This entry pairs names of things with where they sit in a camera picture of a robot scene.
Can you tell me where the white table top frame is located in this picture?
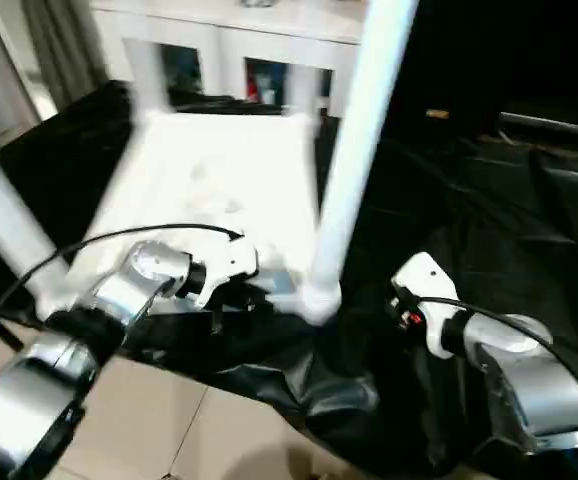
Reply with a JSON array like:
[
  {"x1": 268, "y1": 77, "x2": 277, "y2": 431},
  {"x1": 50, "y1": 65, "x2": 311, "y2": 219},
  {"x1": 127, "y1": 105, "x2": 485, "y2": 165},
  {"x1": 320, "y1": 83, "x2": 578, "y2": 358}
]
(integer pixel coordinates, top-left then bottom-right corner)
[{"x1": 29, "y1": 110, "x2": 342, "y2": 321}]

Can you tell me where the white plastic table leg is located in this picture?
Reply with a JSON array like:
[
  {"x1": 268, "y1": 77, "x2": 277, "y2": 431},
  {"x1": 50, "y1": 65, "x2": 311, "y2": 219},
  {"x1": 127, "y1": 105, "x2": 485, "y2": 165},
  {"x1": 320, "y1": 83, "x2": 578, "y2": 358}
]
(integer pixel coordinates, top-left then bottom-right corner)
[
  {"x1": 299, "y1": 0, "x2": 420, "y2": 319},
  {"x1": 281, "y1": 60, "x2": 320, "y2": 126},
  {"x1": 124, "y1": 40, "x2": 175, "y2": 126},
  {"x1": 0, "y1": 125, "x2": 75, "y2": 316}
]

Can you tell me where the black work mat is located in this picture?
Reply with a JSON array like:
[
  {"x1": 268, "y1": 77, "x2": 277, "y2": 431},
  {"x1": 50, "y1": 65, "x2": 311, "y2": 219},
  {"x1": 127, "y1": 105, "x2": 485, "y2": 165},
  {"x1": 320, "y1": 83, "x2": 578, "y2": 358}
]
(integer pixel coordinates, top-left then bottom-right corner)
[{"x1": 0, "y1": 80, "x2": 578, "y2": 476}]

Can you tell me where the white glass-door cabinet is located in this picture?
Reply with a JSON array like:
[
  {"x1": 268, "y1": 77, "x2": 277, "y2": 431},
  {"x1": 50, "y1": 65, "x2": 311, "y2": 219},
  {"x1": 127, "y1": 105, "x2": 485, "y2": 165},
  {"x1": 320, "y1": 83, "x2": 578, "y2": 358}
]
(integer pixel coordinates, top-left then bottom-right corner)
[{"x1": 89, "y1": 0, "x2": 365, "y2": 113}]

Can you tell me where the grey curtain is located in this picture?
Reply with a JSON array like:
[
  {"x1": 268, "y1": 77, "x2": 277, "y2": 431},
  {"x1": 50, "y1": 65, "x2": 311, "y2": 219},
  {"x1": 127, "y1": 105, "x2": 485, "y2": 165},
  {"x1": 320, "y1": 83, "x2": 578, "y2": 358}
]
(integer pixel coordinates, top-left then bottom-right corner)
[{"x1": 19, "y1": 0, "x2": 110, "y2": 101}]

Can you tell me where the black metal rail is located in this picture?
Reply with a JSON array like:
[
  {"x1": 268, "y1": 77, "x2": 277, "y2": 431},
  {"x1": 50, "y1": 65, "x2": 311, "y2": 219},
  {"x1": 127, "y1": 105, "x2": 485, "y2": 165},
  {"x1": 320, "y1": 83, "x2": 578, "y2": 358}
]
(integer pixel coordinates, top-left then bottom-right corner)
[{"x1": 499, "y1": 112, "x2": 578, "y2": 141}]

